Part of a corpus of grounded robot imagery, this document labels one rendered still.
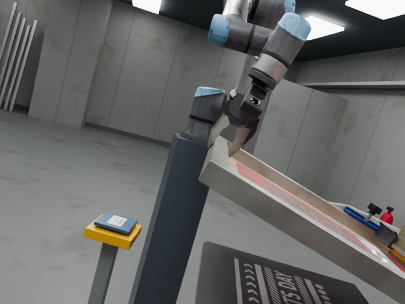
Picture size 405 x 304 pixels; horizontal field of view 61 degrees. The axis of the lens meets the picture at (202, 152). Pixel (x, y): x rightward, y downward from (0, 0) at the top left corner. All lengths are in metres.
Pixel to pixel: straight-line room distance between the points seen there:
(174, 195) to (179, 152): 0.18
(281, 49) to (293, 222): 0.42
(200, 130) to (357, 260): 0.94
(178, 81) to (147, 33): 1.40
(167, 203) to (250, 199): 0.91
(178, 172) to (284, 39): 0.76
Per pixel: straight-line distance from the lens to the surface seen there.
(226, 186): 0.55
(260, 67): 0.82
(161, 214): 1.45
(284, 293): 0.98
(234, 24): 0.93
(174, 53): 9.29
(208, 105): 1.42
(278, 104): 6.99
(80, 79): 8.70
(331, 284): 1.16
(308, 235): 0.58
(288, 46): 0.84
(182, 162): 1.40
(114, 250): 1.05
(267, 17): 1.29
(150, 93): 9.22
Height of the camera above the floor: 1.36
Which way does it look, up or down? 8 degrees down
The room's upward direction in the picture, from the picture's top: 16 degrees clockwise
